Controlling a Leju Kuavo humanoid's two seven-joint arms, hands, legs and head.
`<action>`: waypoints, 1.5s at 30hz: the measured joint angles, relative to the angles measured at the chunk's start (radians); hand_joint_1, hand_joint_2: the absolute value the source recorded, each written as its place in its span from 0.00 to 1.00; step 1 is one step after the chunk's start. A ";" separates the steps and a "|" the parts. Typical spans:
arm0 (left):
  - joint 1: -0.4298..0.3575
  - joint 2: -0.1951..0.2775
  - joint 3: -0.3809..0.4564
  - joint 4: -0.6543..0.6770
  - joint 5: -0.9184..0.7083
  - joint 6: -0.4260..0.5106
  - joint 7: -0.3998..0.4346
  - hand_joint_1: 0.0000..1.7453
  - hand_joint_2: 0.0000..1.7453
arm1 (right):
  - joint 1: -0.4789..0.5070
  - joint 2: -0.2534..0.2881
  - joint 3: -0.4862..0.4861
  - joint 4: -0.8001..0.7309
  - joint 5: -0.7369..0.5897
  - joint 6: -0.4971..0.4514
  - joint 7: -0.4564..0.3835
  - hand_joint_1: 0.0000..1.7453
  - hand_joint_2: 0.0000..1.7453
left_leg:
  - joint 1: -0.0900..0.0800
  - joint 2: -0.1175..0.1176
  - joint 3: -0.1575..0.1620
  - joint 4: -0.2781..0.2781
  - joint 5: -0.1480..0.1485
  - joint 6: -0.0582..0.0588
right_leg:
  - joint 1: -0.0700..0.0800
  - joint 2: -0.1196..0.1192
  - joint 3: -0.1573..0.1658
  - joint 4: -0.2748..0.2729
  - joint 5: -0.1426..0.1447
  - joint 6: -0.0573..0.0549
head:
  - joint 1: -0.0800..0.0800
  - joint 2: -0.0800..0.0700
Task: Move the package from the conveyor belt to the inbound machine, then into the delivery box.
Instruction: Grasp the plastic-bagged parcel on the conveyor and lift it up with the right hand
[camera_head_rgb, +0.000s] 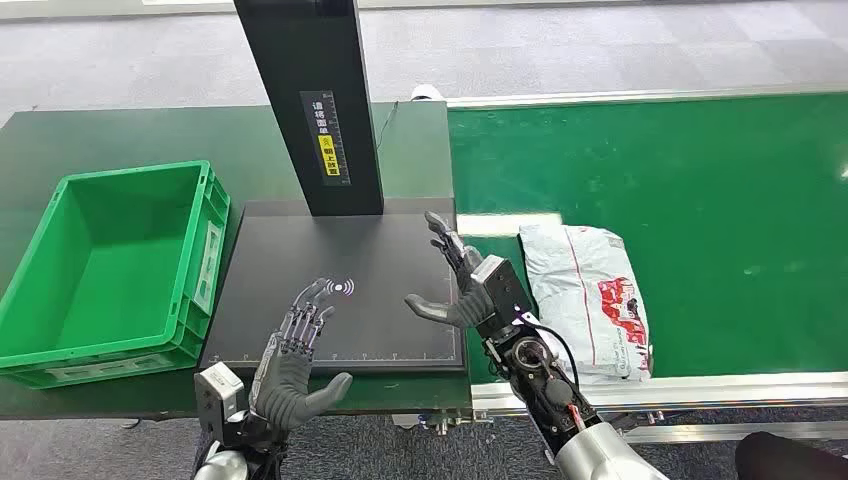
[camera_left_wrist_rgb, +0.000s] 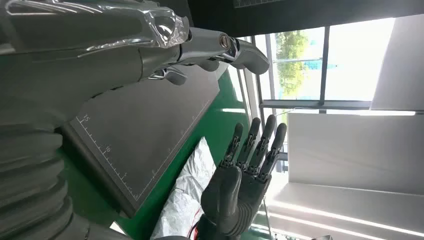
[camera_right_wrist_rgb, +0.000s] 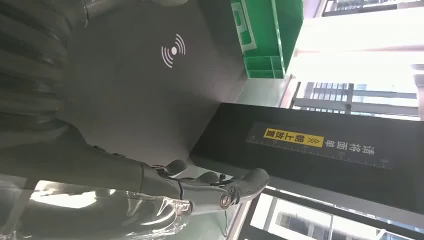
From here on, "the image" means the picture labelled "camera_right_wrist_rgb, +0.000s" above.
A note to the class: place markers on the green plastic crate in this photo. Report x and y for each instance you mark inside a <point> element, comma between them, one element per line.
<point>265,36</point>

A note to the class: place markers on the black inbound scanner machine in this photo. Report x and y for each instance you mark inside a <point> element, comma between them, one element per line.
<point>139,99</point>

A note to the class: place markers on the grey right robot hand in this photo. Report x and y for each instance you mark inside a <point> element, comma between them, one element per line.
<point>99,175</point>

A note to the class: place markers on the metal window railing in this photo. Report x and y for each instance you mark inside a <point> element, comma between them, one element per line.
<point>331,96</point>

